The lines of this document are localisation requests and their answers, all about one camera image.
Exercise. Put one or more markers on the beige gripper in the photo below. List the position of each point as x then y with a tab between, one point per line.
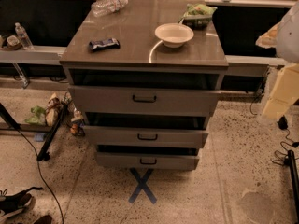
289	39

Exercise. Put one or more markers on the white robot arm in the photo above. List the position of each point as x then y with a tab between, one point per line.
292	18

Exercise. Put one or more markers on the white paper bowl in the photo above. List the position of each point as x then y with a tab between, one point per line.
174	35

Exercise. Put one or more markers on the brown bowl with item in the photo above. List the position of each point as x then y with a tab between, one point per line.
9	43

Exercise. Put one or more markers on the black power adapter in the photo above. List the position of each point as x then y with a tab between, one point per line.
282	123

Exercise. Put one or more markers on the black stand right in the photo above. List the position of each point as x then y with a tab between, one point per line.
295	180

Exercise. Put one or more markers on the green chip bag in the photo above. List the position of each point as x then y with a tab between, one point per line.
197	16

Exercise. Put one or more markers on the middle grey drawer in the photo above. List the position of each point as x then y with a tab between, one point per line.
144	137

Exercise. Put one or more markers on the grey drawer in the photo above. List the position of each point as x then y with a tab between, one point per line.
119	100
151	161
144	137

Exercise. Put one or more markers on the grey drawer cabinet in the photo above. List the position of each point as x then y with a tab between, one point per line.
143	61

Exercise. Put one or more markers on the top grey drawer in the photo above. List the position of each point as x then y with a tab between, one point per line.
119	100

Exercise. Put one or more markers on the blue tape cross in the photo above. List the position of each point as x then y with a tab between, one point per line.
142	186

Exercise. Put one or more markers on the bottom grey drawer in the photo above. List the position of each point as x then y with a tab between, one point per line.
151	161

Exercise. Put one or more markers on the clear plastic bottle lying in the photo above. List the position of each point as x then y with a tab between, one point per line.
104	7

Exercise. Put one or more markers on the small figurine toy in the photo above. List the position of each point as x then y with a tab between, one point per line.
77	124

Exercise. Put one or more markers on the brown snack bag floor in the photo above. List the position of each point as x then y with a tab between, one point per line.
53	109

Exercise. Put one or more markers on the green bag on floor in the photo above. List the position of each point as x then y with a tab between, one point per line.
38	116

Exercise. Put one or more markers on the upright small water bottle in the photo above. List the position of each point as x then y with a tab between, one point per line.
23	36

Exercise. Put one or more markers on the black shoe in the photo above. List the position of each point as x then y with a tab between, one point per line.
13	205

